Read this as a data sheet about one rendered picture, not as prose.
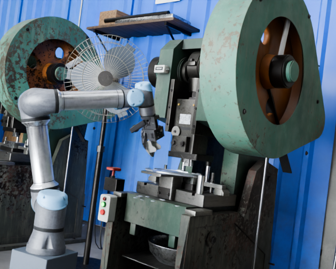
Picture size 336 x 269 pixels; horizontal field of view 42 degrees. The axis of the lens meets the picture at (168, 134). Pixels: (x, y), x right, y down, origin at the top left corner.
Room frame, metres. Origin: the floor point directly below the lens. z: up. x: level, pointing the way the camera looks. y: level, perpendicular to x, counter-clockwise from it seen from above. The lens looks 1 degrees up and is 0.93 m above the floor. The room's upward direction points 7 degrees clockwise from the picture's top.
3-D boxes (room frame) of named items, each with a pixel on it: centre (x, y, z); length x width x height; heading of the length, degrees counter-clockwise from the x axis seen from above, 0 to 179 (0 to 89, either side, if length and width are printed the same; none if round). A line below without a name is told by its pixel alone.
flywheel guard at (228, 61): (2.19, -0.46, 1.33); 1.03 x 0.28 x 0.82; 140
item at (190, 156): (2.33, -0.14, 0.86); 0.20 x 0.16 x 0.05; 50
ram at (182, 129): (2.29, -0.11, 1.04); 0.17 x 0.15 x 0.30; 140
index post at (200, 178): (2.11, -0.19, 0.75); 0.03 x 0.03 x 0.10; 50
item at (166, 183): (2.19, -0.02, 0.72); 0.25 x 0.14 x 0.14; 140
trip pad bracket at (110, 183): (2.35, 0.25, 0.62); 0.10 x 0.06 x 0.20; 50
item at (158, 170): (2.23, -0.05, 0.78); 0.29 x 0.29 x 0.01
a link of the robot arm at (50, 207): (1.72, 0.42, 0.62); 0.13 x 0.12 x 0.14; 23
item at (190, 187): (2.33, -0.14, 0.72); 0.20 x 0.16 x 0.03; 50
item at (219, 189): (2.21, -0.26, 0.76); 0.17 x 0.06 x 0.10; 50
